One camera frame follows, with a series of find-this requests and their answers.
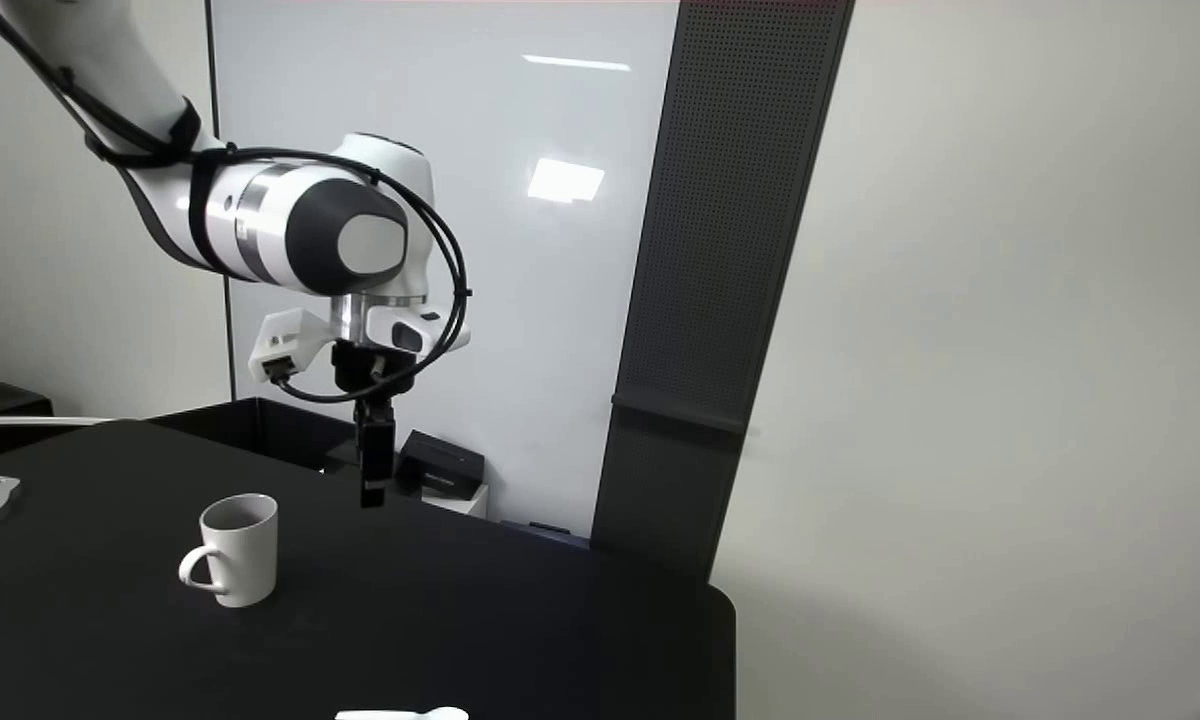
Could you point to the black wall pillar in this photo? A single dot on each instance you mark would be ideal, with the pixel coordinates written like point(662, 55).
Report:
point(722, 265)

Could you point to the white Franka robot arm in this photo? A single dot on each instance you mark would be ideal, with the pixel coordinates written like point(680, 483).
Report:
point(261, 220)

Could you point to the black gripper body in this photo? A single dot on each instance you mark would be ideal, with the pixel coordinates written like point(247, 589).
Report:
point(375, 371)

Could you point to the large whiteboard panel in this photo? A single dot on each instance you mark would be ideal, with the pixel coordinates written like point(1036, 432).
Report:
point(495, 294)

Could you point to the black box device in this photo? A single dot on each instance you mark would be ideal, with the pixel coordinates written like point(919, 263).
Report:
point(440, 462)

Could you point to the white flat base piece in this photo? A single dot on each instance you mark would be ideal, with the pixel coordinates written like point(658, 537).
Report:
point(466, 505)

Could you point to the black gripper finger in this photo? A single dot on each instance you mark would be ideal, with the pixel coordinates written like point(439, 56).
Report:
point(377, 453)

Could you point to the dark blue flat object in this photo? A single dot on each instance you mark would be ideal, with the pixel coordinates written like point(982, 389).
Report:
point(558, 532)

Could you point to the white ceramic mug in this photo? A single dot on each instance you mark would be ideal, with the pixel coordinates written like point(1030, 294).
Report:
point(241, 562)

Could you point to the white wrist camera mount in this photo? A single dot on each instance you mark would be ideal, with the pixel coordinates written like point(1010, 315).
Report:
point(290, 346)

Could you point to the white plastic spoon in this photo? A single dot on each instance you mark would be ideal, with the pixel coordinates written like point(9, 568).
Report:
point(403, 713)

